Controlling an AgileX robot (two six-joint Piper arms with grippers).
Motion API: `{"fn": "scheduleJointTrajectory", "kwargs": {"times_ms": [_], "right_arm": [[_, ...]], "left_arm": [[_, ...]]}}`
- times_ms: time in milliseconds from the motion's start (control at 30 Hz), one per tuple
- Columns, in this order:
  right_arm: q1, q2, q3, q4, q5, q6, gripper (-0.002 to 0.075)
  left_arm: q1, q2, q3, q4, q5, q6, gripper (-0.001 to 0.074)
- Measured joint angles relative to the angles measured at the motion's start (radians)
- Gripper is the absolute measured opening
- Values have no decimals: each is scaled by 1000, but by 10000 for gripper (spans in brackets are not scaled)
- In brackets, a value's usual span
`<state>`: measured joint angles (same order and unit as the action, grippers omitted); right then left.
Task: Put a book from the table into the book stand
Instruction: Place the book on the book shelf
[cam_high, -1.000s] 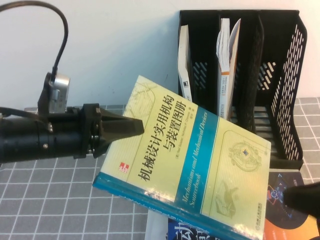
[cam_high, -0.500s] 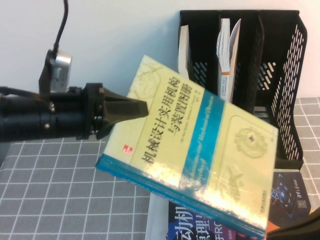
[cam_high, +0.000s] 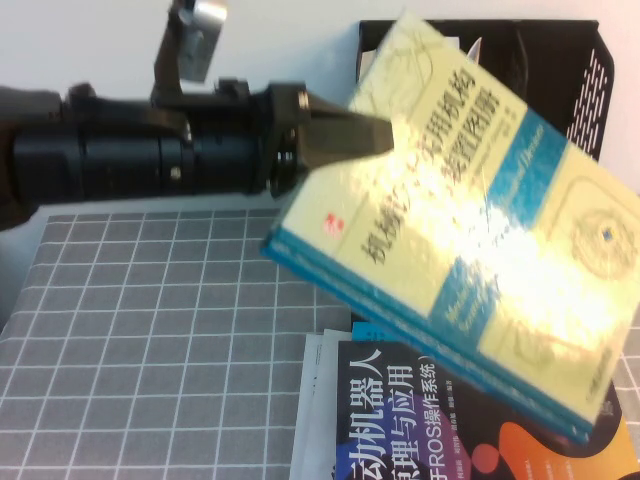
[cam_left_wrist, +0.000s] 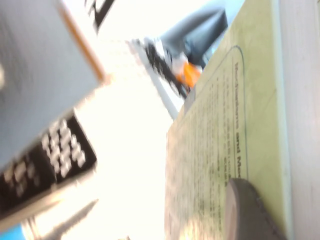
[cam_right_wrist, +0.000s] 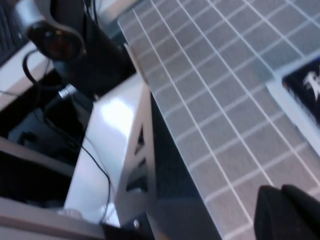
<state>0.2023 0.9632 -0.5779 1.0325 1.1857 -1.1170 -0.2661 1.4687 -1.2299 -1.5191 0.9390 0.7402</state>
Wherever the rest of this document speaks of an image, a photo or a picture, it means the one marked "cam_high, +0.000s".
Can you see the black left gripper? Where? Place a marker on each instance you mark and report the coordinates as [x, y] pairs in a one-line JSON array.
[[280, 125]]

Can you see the yellow mechanical devices book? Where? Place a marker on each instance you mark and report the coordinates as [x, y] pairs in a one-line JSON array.
[[450, 200]]

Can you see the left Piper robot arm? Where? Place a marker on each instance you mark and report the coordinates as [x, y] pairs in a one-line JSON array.
[[125, 150]]

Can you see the white orange-spined book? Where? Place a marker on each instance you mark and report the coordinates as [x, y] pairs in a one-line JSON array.
[[475, 50]]

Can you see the cyan white book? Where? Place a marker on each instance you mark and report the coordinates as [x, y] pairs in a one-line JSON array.
[[365, 331]]

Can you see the black plastic book stand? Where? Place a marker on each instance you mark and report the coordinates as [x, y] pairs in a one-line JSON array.
[[550, 65]]

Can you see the white paperback book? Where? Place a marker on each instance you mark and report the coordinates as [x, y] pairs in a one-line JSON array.
[[315, 400]]

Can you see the black robot ROS book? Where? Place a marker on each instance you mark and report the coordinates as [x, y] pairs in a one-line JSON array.
[[400, 425]]

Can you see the grey checkered tablecloth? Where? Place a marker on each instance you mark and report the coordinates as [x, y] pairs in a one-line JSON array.
[[150, 325]]

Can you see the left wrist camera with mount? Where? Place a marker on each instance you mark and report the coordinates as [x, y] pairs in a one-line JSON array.
[[200, 45]]

